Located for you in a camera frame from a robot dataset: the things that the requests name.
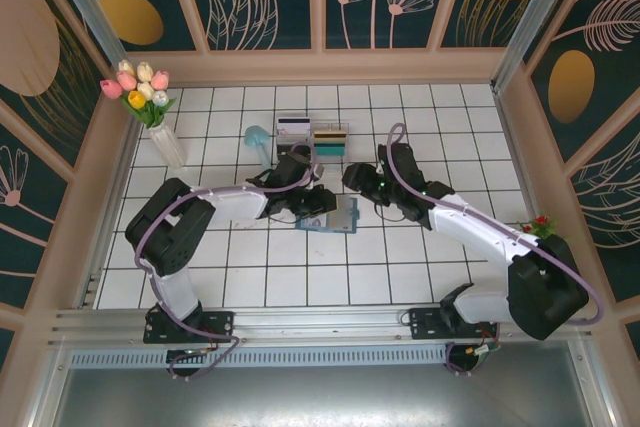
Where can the light blue scoop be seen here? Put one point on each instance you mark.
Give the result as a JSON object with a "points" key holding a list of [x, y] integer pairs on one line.
{"points": [[256, 137]]}

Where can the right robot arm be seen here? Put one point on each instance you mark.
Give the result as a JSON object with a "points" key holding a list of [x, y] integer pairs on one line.
{"points": [[545, 297]]}

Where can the small electronics board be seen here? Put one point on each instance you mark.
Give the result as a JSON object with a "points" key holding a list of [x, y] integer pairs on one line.
{"points": [[187, 358], [482, 354]]}

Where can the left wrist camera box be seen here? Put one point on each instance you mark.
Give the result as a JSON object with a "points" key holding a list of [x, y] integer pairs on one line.
{"points": [[318, 173]]}

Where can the white ribbed vase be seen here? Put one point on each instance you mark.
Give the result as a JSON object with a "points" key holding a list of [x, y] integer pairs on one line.
{"points": [[167, 147]]}

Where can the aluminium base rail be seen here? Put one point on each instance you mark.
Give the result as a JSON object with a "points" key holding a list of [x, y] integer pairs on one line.
{"points": [[320, 322]]}

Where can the clear acrylic card organizer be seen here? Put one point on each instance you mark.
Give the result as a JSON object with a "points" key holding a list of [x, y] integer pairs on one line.
{"points": [[330, 162]]}

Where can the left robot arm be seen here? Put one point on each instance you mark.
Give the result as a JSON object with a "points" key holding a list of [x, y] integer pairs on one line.
{"points": [[165, 237]]}

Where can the teal card holder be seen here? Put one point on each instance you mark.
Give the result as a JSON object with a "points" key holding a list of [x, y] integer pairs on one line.
{"points": [[310, 223]]}

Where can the tulip bouquet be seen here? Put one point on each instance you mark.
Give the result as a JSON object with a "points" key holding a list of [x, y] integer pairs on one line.
{"points": [[142, 89]]}

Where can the white card black stripe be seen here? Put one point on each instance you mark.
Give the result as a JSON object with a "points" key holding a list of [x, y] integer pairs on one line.
{"points": [[295, 123]]}

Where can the white card pink print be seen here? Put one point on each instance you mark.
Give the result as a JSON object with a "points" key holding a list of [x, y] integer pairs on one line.
{"points": [[287, 139]]}

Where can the teal card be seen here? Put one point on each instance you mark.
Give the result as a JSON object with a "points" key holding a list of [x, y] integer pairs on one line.
{"points": [[330, 149]]}

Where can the grey card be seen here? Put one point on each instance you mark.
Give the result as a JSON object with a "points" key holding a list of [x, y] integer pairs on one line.
{"points": [[342, 214]]}

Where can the gold striped card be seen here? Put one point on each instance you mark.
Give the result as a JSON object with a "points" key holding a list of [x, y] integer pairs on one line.
{"points": [[330, 133]]}

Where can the potted plant red flowers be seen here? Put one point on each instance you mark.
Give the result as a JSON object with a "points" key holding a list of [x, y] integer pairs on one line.
{"points": [[540, 227]]}

